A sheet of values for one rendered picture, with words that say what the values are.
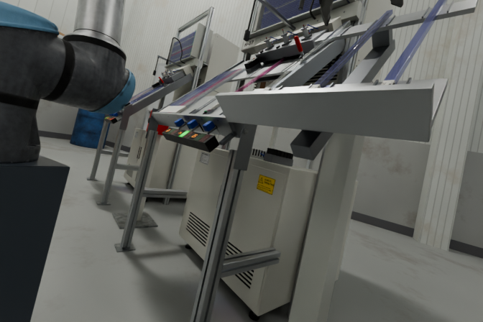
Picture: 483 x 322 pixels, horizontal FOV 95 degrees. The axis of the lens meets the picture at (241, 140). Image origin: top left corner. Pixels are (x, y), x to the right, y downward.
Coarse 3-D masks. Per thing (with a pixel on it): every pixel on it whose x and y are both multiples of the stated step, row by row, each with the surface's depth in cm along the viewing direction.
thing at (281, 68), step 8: (296, 56) 102; (240, 64) 146; (272, 64) 108; (280, 64) 102; (288, 64) 96; (256, 72) 108; (272, 72) 95; (280, 72) 90; (232, 80) 116; (256, 80) 111; (264, 80) 105; (272, 80) 102
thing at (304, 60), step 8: (344, 24) 66; (336, 32) 63; (328, 40) 60; (320, 48) 58; (304, 56) 55; (312, 56) 56; (296, 64) 52; (288, 72) 50; (280, 80) 48; (272, 88) 47
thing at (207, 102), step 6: (210, 96) 103; (198, 102) 103; (204, 102) 98; (210, 102) 93; (216, 102) 90; (192, 108) 98; (198, 108) 93; (204, 108) 90; (216, 108) 83; (210, 114) 80; (216, 114) 77; (222, 114) 74
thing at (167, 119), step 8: (152, 112) 115; (160, 112) 107; (160, 120) 111; (168, 120) 102; (184, 120) 88; (200, 120) 78; (208, 120) 73; (216, 120) 69; (224, 120) 66; (184, 128) 94; (200, 128) 82; (224, 128) 69
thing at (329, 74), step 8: (384, 16) 57; (376, 24) 54; (368, 32) 51; (360, 40) 49; (352, 48) 47; (344, 56) 45; (352, 56) 46; (336, 64) 43; (344, 64) 44; (328, 72) 41; (336, 72) 42; (320, 80) 40; (328, 80) 40
